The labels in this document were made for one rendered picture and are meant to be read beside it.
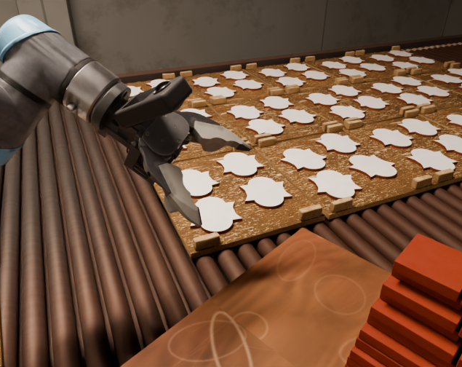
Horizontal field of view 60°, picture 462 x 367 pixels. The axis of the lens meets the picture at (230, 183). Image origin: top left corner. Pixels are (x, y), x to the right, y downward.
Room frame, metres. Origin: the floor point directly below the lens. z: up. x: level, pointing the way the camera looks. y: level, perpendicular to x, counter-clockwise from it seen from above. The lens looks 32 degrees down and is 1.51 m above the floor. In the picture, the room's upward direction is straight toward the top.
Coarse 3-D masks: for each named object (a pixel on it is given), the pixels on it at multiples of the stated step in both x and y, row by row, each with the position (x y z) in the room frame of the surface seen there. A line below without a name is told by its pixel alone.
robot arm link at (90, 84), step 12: (84, 72) 0.51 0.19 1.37; (96, 72) 0.51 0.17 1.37; (108, 72) 0.53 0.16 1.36; (72, 84) 0.50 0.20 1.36; (84, 84) 0.50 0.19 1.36; (96, 84) 0.50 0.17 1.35; (108, 84) 0.51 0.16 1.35; (72, 96) 0.49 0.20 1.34; (84, 96) 0.49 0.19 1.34; (96, 96) 0.49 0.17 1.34; (72, 108) 0.49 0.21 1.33; (84, 108) 0.49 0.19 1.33; (84, 120) 0.50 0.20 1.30
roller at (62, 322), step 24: (48, 120) 1.47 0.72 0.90; (48, 144) 1.23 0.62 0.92; (48, 168) 1.05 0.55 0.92; (48, 192) 0.92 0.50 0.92; (48, 216) 0.81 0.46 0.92; (48, 240) 0.72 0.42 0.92; (48, 264) 0.64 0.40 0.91; (72, 312) 0.52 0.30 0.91; (72, 336) 0.46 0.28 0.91; (72, 360) 0.41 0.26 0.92
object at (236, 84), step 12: (180, 72) 1.92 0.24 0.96; (228, 72) 1.98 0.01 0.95; (240, 72) 1.98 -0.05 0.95; (192, 84) 1.81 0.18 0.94; (204, 84) 1.78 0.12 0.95; (216, 84) 1.81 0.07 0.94; (228, 84) 1.81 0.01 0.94; (240, 84) 1.78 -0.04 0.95; (252, 84) 1.78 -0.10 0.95; (264, 84) 1.81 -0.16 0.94; (204, 96) 1.65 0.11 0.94; (216, 96) 1.58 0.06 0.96; (228, 96) 1.63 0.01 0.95; (240, 96) 1.65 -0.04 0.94; (252, 96) 1.65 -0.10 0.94
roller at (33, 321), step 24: (24, 144) 1.23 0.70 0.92; (24, 168) 1.06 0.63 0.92; (24, 192) 0.93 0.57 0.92; (24, 216) 0.81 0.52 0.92; (24, 240) 0.72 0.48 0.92; (24, 264) 0.64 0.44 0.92; (24, 288) 0.57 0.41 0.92; (24, 312) 0.51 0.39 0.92; (24, 336) 0.46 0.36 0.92; (24, 360) 0.41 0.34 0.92; (48, 360) 0.42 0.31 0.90
